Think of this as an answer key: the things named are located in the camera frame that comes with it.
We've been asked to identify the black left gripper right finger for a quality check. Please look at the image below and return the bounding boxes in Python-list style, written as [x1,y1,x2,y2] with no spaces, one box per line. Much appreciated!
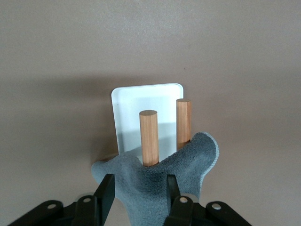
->
[164,174,253,226]

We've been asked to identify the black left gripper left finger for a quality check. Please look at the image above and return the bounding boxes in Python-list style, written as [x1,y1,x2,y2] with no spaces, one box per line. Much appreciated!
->
[10,173,116,226]

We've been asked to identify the grey and pink cloth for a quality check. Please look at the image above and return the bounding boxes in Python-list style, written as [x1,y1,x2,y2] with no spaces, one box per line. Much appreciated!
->
[91,132,221,226]

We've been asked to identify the wooden chopsticks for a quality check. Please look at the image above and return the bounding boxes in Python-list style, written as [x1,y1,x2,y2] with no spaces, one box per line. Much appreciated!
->
[139,110,160,167]
[176,98,192,150]

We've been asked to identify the white rack tray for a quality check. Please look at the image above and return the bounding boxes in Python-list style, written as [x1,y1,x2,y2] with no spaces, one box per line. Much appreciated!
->
[111,82,189,163]

